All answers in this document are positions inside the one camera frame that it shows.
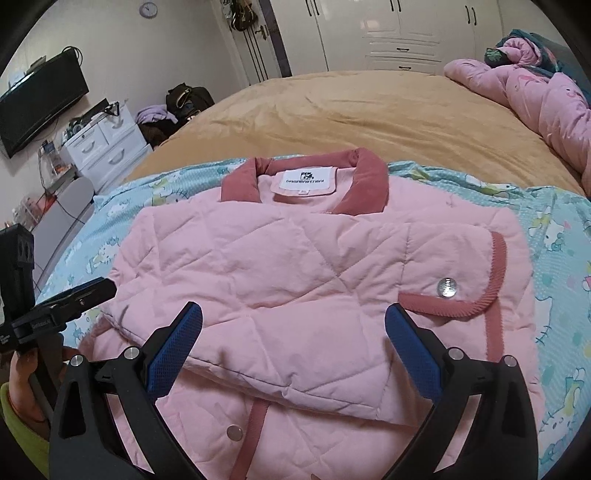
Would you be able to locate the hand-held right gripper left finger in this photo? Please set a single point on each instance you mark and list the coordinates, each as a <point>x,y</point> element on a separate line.
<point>175,350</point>

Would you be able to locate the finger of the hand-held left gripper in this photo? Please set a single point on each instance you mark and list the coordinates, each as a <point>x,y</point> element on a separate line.
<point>78,300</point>

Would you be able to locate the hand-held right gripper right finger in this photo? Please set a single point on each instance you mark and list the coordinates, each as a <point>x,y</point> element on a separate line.
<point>413,350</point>

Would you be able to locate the pink quilted jacket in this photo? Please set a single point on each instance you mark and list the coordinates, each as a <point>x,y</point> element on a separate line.
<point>277,277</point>

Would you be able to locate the person's left forearm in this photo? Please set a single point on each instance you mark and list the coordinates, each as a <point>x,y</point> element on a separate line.
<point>18,438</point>

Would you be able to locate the purple clothes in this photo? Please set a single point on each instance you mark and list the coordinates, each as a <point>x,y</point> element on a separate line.
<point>152,114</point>

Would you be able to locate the person's left hand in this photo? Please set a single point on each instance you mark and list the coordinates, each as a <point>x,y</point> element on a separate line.
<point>23,387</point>

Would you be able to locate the white drawer cabinet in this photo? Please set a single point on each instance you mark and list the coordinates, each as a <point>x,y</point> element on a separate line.
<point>106,147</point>

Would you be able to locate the blue cartoon printed blanket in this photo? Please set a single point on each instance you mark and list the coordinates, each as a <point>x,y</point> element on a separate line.
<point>563,277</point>

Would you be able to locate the black bag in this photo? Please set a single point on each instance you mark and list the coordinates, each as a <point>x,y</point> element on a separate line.
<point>189,99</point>

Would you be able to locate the bed with tan cover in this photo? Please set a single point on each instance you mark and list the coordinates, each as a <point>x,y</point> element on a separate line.
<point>369,115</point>

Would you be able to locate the pink comforter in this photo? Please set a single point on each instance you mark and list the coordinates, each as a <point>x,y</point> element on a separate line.
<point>554,106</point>

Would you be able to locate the room door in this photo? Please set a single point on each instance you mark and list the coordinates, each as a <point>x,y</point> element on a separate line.
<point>263,50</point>

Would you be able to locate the white wardrobe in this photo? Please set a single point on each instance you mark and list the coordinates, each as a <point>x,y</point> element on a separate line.
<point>392,32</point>

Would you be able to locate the teal floral quilt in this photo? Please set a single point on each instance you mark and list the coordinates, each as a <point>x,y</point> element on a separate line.
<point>531,53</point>

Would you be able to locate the dark items hanging on door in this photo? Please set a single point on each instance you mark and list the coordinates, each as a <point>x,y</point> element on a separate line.
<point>242,16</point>

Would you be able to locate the black wall television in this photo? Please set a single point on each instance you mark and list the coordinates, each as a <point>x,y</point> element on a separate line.
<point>41,106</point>

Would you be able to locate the round wall clock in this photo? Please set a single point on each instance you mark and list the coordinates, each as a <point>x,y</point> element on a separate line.
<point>148,9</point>

